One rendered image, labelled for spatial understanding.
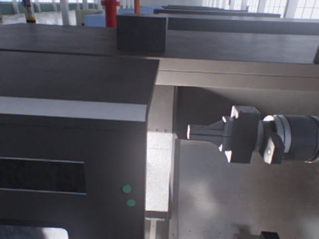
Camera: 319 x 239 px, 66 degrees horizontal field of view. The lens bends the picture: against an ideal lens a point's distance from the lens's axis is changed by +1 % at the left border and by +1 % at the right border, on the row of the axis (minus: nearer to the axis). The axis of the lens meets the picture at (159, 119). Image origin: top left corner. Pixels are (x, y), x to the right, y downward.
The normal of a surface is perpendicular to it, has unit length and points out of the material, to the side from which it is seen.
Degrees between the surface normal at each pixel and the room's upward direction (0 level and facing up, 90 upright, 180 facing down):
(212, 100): 109
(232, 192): 45
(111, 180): 86
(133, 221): 86
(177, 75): 90
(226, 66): 90
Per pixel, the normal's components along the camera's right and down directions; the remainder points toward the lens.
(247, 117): -0.05, 0.37
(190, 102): -0.07, 0.70
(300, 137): -0.03, -0.06
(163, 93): -0.01, -0.33
